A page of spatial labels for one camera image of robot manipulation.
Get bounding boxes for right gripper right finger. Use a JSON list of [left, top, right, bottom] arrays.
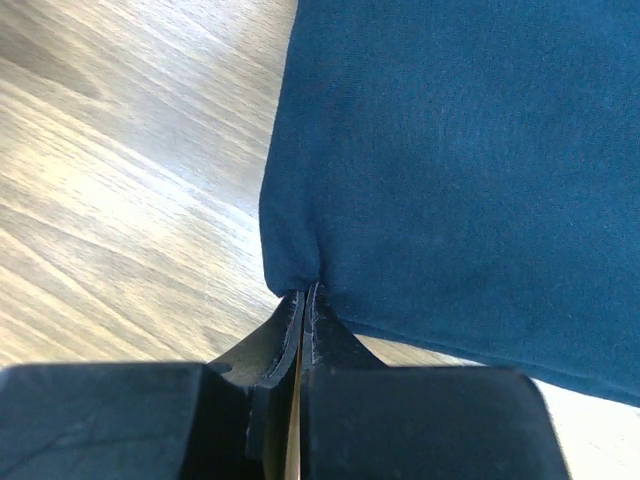
[[300, 285, 569, 480]]

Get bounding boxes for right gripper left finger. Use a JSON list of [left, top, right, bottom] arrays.
[[1, 292, 305, 479]]

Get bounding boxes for navy basketball tank top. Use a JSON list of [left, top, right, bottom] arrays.
[[259, 1, 639, 405]]

